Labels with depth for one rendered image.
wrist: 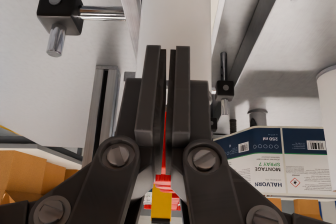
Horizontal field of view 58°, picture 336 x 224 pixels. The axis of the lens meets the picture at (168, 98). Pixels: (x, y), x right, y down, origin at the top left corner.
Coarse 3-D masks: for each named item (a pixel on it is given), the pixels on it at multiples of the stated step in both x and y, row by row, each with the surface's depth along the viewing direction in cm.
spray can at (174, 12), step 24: (144, 0) 21; (168, 0) 20; (192, 0) 20; (144, 24) 20; (168, 24) 19; (192, 24) 19; (144, 48) 19; (168, 48) 18; (192, 48) 19; (168, 72) 18; (192, 72) 18
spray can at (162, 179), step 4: (156, 176) 25; (160, 176) 25; (164, 176) 25; (168, 176) 25; (156, 180) 25; (160, 180) 25; (164, 180) 25; (168, 180) 25; (160, 184) 27; (164, 184) 27; (168, 184) 27
